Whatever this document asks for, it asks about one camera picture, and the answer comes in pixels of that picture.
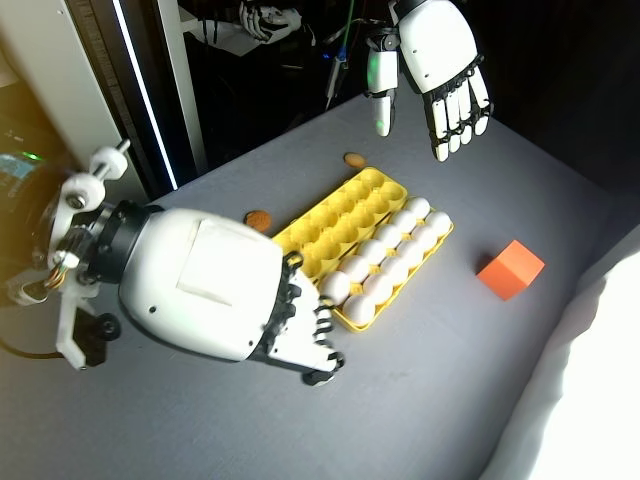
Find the orange cube block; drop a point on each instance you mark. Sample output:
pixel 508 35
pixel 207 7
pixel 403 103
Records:
pixel 510 272

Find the light tan round cookie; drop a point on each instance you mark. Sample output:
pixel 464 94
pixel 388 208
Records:
pixel 354 159

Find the black strip with white light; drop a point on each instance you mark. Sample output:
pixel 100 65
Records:
pixel 145 95

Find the white upright post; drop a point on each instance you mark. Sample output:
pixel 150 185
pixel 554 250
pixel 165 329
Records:
pixel 180 75

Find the grey table cloth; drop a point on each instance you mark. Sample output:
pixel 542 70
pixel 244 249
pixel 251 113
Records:
pixel 400 400

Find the spare white robot hand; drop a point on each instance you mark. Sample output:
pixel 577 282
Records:
pixel 270 20

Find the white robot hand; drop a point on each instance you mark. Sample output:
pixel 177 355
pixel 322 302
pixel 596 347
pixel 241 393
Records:
pixel 210 280
pixel 435 45

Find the white flat board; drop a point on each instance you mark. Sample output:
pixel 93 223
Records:
pixel 225 40

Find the orange-brown round cookie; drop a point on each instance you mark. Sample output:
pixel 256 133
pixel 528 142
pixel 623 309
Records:
pixel 257 220

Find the white backdrop sheet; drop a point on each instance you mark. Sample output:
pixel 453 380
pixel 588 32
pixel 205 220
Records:
pixel 600 375

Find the white side panel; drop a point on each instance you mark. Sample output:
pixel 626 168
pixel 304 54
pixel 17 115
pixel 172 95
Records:
pixel 50 50

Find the yellow egg carton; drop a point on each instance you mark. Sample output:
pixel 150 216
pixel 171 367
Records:
pixel 367 195

